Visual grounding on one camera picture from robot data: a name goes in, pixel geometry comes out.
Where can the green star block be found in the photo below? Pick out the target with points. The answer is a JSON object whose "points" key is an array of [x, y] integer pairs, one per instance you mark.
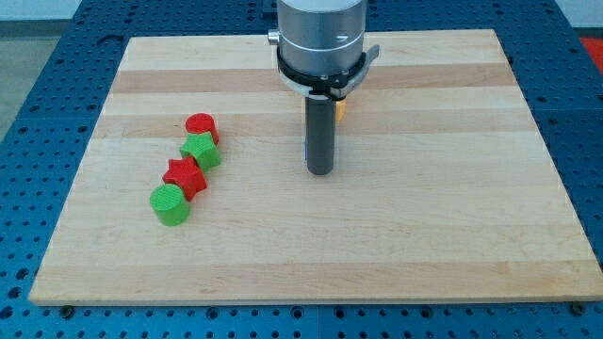
{"points": [[203, 149]]}

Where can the yellow block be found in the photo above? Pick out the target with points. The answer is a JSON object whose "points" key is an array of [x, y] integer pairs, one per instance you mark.
{"points": [[340, 110]]}

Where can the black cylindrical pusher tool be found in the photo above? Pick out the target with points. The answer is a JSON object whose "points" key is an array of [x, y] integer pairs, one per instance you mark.
{"points": [[320, 135]]}

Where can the red star block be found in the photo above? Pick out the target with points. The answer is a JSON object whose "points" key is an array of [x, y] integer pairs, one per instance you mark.
{"points": [[187, 175]]}

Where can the red cylinder block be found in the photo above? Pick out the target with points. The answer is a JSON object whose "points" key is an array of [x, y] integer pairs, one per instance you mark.
{"points": [[200, 123]]}

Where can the green cylinder block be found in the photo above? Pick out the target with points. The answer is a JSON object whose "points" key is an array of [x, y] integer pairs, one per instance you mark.
{"points": [[170, 205]]}

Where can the wooden board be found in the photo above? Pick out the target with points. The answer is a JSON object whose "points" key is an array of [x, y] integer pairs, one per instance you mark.
{"points": [[443, 190]]}

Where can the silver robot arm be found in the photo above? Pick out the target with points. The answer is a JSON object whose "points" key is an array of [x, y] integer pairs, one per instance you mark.
{"points": [[321, 37]]}

